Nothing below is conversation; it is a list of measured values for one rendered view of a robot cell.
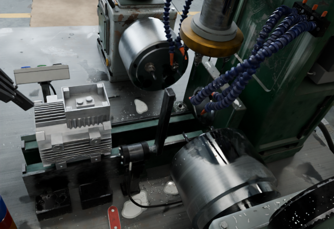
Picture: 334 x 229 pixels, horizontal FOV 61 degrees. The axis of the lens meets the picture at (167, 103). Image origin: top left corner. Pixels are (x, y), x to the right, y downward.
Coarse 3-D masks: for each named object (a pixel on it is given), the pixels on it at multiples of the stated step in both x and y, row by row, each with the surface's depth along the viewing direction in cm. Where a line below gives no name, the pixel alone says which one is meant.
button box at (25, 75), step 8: (16, 72) 93; (24, 72) 94; (32, 72) 95; (40, 72) 95; (48, 72) 96; (56, 72) 97; (64, 72) 98; (16, 80) 93; (24, 80) 94; (32, 80) 95; (40, 80) 96; (48, 80) 97
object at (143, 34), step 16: (128, 32) 113; (144, 32) 108; (160, 32) 108; (128, 48) 109; (144, 48) 103; (160, 48) 105; (176, 48) 108; (128, 64) 108; (144, 64) 108; (160, 64) 110; (176, 64) 110; (144, 80) 113; (160, 80) 117; (176, 80) 121
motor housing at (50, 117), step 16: (48, 112) 79; (64, 112) 81; (48, 128) 78; (64, 128) 80; (80, 128) 81; (48, 144) 78; (64, 144) 79; (80, 144) 81; (96, 144) 83; (48, 160) 80
